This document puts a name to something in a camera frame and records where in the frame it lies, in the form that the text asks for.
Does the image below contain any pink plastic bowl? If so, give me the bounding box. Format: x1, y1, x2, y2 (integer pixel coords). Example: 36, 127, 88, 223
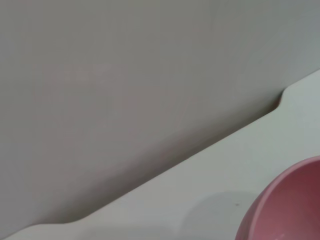
234, 155, 320, 240

